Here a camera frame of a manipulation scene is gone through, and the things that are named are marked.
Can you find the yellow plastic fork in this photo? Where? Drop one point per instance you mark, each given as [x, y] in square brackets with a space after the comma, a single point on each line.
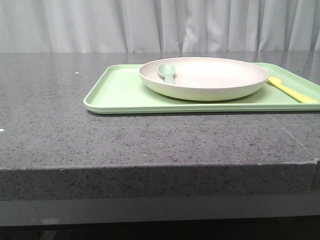
[300, 97]

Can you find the beige round plate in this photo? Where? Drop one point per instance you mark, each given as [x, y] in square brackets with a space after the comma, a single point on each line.
[205, 78]

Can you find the light green plastic tray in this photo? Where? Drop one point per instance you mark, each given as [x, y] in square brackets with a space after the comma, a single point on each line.
[121, 91]

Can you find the white pleated curtain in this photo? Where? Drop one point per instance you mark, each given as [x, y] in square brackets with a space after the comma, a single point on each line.
[158, 26]

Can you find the pale blue plastic spoon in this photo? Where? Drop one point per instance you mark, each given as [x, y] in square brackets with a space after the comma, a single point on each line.
[167, 72]

